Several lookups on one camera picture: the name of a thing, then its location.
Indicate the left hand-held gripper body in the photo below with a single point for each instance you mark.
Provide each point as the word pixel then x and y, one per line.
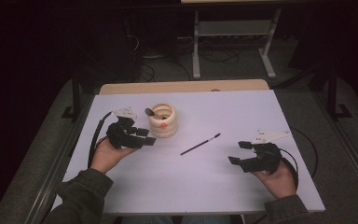
pixel 121 133

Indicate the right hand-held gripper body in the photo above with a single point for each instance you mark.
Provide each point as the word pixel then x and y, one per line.
pixel 267 155

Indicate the black fluffy makeup brush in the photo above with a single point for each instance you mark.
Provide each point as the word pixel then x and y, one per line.
pixel 150 112

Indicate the cream ribbed brush holder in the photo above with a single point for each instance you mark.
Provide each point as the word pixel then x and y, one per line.
pixel 167 127

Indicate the person's left hand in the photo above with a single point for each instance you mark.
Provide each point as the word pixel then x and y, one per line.
pixel 104 155

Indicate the person's right hand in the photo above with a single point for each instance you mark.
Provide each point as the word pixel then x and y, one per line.
pixel 279 183

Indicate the thin black makeup brush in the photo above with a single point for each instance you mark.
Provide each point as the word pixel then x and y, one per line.
pixel 199 144

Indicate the black metal stand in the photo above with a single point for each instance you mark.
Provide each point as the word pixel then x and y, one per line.
pixel 75 96
pixel 332 96

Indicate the white metal stand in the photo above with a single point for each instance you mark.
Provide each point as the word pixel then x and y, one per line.
pixel 233 28

